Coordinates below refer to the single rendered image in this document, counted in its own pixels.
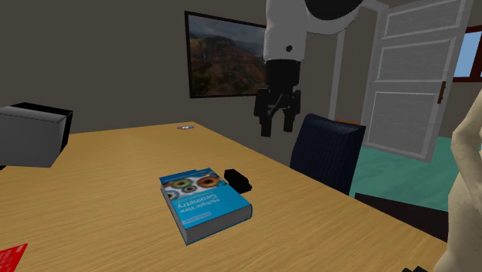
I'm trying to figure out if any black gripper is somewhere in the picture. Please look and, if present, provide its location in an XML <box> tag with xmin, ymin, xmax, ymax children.
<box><xmin>253</xmin><ymin>59</ymin><xmax>303</xmax><ymax>138</ymax></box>

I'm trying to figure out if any dark blue chair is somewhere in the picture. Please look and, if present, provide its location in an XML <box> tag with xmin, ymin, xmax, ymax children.
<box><xmin>288</xmin><ymin>113</ymin><xmax>368</xmax><ymax>196</ymax></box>

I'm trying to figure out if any small black box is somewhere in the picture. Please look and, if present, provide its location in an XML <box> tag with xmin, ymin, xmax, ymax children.
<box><xmin>223</xmin><ymin>168</ymin><xmax>253</xmax><ymax>196</ymax></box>

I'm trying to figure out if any blue hardcover book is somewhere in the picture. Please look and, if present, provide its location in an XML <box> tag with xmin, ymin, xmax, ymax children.
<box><xmin>158</xmin><ymin>167</ymin><xmax>253</xmax><ymax>247</ymax></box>

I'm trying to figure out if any white panel door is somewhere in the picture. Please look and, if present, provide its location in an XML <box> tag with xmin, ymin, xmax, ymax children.
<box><xmin>328</xmin><ymin>0</ymin><xmax>475</xmax><ymax>164</ymax></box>

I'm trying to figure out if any wooden table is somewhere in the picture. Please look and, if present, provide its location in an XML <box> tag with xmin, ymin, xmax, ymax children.
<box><xmin>0</xmin><ymin>121</ymin><xmax>449</xmax><ymax>272</ymax></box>

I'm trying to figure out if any beige figure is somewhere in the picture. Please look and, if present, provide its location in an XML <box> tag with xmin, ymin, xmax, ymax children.
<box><xmin>433</xmin><ymin>87</ymin><xmax>482</xmax><ymax>272</ymax></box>

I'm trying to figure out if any grey robot stand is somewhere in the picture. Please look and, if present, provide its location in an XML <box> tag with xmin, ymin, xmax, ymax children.
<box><xmin>0</xmin><ymin>101</ymin><xmax>74</xmax><ymax>169</ymax></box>

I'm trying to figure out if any red flat object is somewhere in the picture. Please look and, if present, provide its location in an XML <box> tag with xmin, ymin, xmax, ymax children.
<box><xmin>0</xmin><ymin>243</ymin><xmax>29</xmax><ymax>272</ymax></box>

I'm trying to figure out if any framed landscape wall picture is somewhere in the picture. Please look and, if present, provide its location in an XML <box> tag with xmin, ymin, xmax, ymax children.
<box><xmin>183</xmin><ymin>9</ymin><xmax>269</xmax><ymax>100</ymax></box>

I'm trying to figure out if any window with red frame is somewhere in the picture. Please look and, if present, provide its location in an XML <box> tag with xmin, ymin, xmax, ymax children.
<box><xmin>451</xmin><ymin>24</ymin><xmax>482</xmax><ymax>83</ymax></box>

